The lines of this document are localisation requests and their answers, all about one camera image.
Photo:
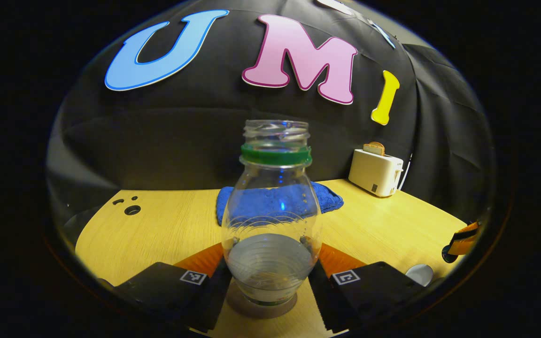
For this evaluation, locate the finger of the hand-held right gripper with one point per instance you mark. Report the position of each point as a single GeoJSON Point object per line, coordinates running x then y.
{"type": "Point", "coordinates": [465, 239]}

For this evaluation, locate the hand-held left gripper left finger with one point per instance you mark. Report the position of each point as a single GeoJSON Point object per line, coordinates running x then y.
{"type": "Point", "coordinates": [218, 293]}

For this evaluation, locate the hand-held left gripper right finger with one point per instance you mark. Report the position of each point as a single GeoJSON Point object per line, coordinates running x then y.
{"type": "Point", "coordinates": [320, 300]}

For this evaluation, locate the dark teal teacup lid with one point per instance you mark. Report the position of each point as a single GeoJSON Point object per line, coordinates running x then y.
{"type": "Point", "coordinates": [449, 255]}

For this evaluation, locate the dark teal teacup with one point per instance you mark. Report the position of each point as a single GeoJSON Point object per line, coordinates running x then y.
{"type": "Point", "coordinates": [420, 274]}

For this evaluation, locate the clear plastic water bottle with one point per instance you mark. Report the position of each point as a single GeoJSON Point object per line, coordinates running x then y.
{"type": "Point", "coordinates": [270, 263]}

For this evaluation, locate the folded blue towel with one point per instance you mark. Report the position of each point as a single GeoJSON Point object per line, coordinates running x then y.
{"type": "Point", "coordinates": [330, 199]}

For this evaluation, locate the white toaster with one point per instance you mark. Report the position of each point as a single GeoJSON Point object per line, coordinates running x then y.
{"type": "Point", "coordinates": [374, 173]}

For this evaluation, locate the toast slice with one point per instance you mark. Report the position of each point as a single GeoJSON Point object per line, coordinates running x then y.
{"type": "Point", "coordinates": [374, 149]}

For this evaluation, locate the black backdrop cloth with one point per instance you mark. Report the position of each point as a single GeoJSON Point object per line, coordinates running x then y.
{"type": "Point", "coordinates": [181, 131]}

